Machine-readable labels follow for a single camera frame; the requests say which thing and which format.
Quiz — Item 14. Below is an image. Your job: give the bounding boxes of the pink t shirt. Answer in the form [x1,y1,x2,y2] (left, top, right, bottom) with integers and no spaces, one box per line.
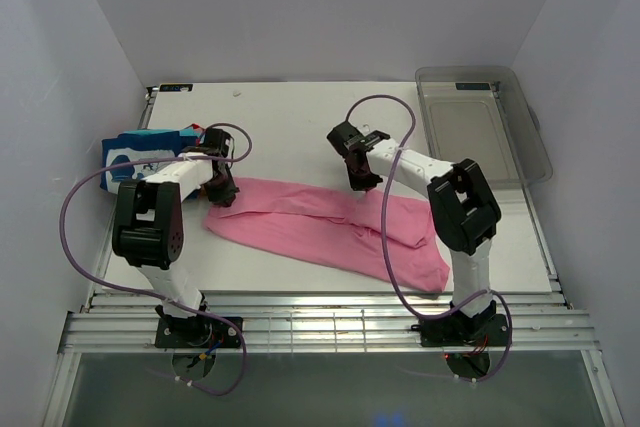
[203,178,450,292]

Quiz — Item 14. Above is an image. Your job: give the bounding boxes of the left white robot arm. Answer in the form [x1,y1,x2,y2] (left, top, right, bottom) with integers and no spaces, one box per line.
[112,127,239,347]

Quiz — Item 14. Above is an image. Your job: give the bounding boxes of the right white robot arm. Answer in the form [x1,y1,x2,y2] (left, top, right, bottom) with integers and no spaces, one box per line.
[327,121,502,344]

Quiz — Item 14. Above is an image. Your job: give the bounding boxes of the folded blue printed t shirt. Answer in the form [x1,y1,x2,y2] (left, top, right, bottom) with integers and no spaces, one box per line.
[100,128,197,194]

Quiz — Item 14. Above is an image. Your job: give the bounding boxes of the clear plastic bin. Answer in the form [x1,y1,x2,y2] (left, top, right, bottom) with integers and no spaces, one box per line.
[415,66,553,189]

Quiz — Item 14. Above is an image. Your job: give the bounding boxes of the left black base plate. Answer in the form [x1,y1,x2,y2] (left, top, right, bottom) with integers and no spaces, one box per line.
[154,316,240,350]

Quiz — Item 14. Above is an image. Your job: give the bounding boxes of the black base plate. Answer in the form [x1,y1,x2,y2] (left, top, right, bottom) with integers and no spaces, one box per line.
[154,316,240,350]
[411,314,511,348]

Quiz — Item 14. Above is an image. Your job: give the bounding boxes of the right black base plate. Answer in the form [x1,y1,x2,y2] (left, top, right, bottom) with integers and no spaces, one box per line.
[411,314,511,348]

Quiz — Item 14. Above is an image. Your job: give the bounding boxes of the aluminium rail frame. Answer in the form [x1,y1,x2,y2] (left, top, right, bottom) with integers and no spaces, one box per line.
[59,292,599,354]

